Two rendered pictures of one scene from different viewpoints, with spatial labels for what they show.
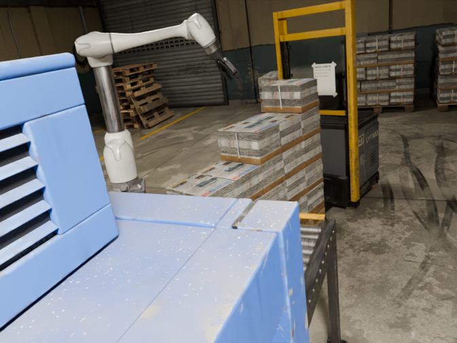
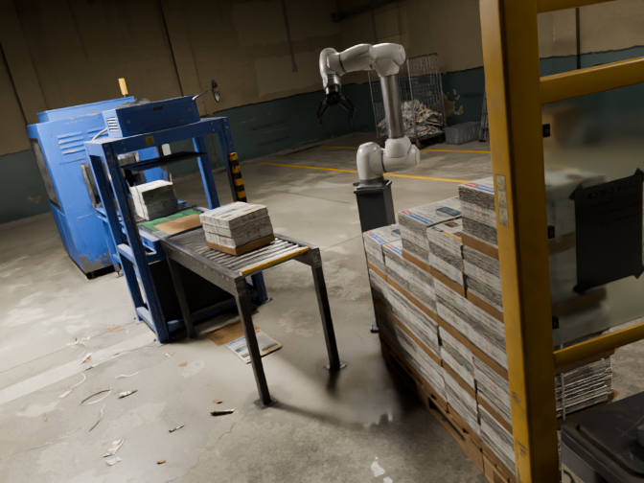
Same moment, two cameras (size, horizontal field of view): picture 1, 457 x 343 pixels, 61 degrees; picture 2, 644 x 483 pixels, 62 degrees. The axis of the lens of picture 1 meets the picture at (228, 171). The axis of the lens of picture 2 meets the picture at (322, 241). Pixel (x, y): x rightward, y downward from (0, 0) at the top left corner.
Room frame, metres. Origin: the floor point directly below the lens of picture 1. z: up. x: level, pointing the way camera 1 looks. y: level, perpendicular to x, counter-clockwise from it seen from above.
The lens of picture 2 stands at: (3.60, -2.47, 1.75)
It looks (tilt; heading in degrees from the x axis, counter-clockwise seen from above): 17 degrees down; 123
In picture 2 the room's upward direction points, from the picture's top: 10 degrees counter-clockwise
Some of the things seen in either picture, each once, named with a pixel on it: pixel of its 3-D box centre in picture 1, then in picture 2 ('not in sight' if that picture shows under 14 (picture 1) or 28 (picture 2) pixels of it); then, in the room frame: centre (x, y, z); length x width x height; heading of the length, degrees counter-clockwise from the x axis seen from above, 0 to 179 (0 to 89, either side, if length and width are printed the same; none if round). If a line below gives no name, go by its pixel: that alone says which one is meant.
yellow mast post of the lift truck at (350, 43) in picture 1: (350, 108); (527, 342); (3.32, -1.14, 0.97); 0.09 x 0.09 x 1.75; 46
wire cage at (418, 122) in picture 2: not in sight; (406, 103); (-0.55, 7.80, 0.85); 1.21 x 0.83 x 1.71; 154
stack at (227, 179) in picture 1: (247, 212); (447, 324); (2.72, -0.10, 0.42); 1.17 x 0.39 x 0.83; 136
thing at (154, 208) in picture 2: not in sight; (154, 199); (-0.19, 0.75, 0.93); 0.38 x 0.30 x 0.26; 154
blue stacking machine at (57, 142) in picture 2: not in sight; (104, 172); (-2.09, 1.74, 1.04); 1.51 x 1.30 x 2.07; 154
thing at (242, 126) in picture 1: (247, 126); (447, 209); (2.81, -0.19, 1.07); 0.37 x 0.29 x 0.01; 48
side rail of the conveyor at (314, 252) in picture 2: not in sight; (264, 239); (1.35, 0.27, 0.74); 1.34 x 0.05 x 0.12; 154
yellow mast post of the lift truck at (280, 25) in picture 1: (287, 107); not in sight; (3.78, -0.66, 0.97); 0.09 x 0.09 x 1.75; 46
